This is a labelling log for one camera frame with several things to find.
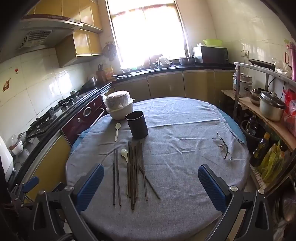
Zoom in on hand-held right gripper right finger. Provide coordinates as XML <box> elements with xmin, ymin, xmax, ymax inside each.
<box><xmin>198</xmin><ymin>164</ymin><xmax>275</xmax><ymax>241</ymax></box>

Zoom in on bunch of dark chopsticks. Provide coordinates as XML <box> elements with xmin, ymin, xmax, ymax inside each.
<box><xmin>112</xmin><ymin>140</ymin><xmax>161</xmax><ymax>211</ymax></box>

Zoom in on clear glass bottle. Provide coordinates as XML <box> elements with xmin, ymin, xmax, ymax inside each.
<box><xmin>245</xmin><ymin>116</ymin><xmax>258</xmax><ymax>136</ymax></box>

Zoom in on dark red built-in oven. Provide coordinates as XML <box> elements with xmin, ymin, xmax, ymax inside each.
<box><xmin>60</xmin><ymin>95</ymin><xmax>108</xmax><ymax>146</ymax></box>

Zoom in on blue table cover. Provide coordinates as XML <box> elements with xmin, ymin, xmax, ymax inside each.
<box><xmin>69</xmin><ymin>108</ymin><xmax>247</xmax><ymax>154</ymax></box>

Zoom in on white bowl by sink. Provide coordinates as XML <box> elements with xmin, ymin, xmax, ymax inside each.
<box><xmin>155</xmin><ymin>56</ymin><xmax>173</xmax><ymax>69</ymax></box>

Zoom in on round hanging kitchen board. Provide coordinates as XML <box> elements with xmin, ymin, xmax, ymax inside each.
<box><xmin>103</xmin><ymin>42</ymin><xmax>117</xmax><ymax>61</ymax></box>

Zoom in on metal storage rack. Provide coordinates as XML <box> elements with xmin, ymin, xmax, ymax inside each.
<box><xmin>233</xmin><ymin>61</ymin><xmax>296</xmax><ymax>188</ymax></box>

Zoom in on black bucket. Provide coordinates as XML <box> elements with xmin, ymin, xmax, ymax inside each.
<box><xmin>240</xmin><ymin>119</ymin><xmax>262</xmax><ymax>151</ymax></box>

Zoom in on yellow wall cabinet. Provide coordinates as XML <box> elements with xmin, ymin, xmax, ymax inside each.
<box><xmin>24</xmin><ymin>0</ymin><xmax>104</xmax><ymax>68</ymax></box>

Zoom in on grey tablecloth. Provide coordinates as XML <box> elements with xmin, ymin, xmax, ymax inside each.
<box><xmin>65</xmin><ymin>97</ymin><xmax>251</xmax><ymax>241</ymax></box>

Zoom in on white rice cooker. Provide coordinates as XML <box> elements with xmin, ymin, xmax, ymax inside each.
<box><xmin>232</xmin><ymin>72</ymin><xmax>253</xmax><ymax>97</ymax></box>

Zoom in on black flat cooker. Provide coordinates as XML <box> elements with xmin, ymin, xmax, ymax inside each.
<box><xmin>248</xmin><ymin>59</ymin><xmax>275</xmax><ymax>71</ymax></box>

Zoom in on white kitchen appliance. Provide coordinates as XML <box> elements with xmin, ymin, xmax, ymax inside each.
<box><xmin>0</xmin><ymin>137</ymin><xmax>14</xmax><ymax>181</ymax></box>

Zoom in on silver range hood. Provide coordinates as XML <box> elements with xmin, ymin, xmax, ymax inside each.
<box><xmin>16</xmin><ymin>14</ymin><xmax>84</xmax><ymax>50</ymax></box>

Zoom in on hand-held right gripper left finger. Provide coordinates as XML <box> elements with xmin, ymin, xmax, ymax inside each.
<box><xmin>30</xmin><ymin>164</ymin><xmax>104</xmax><ymax>241</ymax></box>

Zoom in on kitchen window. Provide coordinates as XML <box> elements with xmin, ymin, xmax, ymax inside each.
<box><xmin>105</xmin><ymin>0</ymin><xmax>191</xmax><ymax>70</ymax></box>

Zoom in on yellow plastic bag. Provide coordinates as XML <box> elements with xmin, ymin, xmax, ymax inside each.
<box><xmin>256</xmin><ymin>144</ymin><xmax>285</xmax><ymax>184</ymax></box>

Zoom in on long yellow base cabinets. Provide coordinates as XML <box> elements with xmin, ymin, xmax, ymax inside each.
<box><xmin>113</xmin><ymin>69</ymin><xmax>237</xmax><ymax>105</ymax></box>

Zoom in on clear plastic bag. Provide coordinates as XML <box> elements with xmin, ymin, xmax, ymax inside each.
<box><xmin>274</xmin><ymin>59</ymin><xmax>293</xmax><ymax>78</ymax></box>

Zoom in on yellow bottle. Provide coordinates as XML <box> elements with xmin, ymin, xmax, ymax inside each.
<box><xmin>105</xmin><ymin>65</ymin><xmax>114</xmax><ymax>81</ymax></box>

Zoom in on cooking oil bottle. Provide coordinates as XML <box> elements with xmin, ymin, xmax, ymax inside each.
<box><xmin>249</xmin><ymin>133</ymin><xmax>271</xmax><ymax>168</ymax></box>

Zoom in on metal pot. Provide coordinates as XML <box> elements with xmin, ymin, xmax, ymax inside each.
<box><xmin>178</xmin><ymin>57</ymin><xmax>197</xmax><ymax>66</ymax></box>

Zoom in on pink bottle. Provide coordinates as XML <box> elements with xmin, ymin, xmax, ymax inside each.
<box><xmin>284</xmin><ymin>44</ymin><xmax>296</xmax><ymax>81</ymax></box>

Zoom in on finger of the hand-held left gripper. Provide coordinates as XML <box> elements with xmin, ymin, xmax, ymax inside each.
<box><xmin>13</xmin><ymin>176</ymin><xmax>40</xmax><ymax>200</ymax></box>

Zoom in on eyeglasses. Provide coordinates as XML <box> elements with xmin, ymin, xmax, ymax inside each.
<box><xmin>212</xmin><ymin>133</ymin><xmax>232</xmax><ymax>161</ymax></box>

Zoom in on red plastic bag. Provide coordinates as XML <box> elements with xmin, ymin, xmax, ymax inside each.
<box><xmin>282</xmin><ymin>88</ymin><xmax>296</xmax><ymax>138</ymax></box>

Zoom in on aluminium pot with lid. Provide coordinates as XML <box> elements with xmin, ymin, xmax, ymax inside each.
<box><xmin>259</xmin><ymin>91</ymin><xmax>286</xmax><ymax>122</ymax></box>

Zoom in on black microwave oven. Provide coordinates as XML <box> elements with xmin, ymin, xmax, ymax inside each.
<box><xmin>193</xmin><ymin>46</ymin><xmax>229</xmax><ymax>64</ymax></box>

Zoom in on knife block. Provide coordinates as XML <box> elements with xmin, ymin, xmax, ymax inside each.
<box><xmin>96</xmin><ymin>64</ymin><xmax>106</xmax><ymax>83</ymax></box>

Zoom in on black gas stove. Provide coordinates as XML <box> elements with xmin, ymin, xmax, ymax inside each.
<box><xmin>26</xmin><ymin>89</ymin><xmax>93</xmax><ymax>139</ymax></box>

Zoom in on black utensil holder cup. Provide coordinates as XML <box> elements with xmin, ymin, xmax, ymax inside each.
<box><xmin>125</xmin><ymin>111</ymin><xmax>149</xmax><ymax>140</ymax></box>

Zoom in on yellow base cabinet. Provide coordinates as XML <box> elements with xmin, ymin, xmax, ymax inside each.
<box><xmin>22</xmin><ymin>133</ymin><xmax>71</xmax><ymax>200</ymax></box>

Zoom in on small patterned white bowl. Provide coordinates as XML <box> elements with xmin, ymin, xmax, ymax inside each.
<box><xmin>11</xmin><ymin>140</ymin><xmax>24</xmax><ymax>155</ymax></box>

